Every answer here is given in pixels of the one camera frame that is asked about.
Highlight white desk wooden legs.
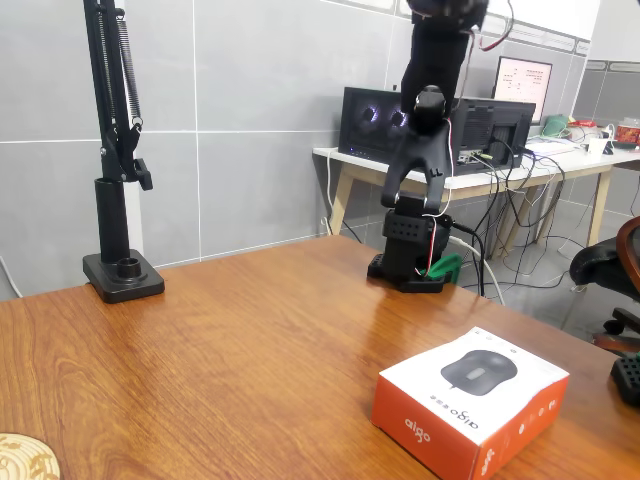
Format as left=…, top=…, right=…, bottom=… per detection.
left=312, top=134, right=640, bottom=261

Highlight white orange mouse box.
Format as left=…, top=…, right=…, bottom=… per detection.
left=370, top=326, right=571, bottom=480

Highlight stack of papers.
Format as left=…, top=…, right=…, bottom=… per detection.
left=524, top=134, right=577, bottom=154

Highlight black clamp boom stand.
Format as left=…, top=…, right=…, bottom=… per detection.
left=81, top=0, right=166, bottom=305

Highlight round wooden coaster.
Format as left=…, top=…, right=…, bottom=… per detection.
left=0, top=432, right=62, bottom=480

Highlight green table clamp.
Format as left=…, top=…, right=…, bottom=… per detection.
left=424, top=253, right=462, bottom=285

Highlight monitor with white screen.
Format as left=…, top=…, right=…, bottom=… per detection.
left=492, top=55, right=554, bottom=126

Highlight black power cable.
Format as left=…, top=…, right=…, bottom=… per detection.
left=449, top=219, right=489, bottom=299

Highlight black office chair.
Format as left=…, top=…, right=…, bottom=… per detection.
left=569, top=217, right=640, bottom=357

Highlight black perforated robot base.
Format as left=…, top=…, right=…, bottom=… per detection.
left=609, top=352, right=640, bottom=407

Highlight white cable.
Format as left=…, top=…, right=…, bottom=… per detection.
left=447, top=234, right=509, bottom=307

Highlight black computer case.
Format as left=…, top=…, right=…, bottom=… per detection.
left=337, top=85, right=537, bottom=176

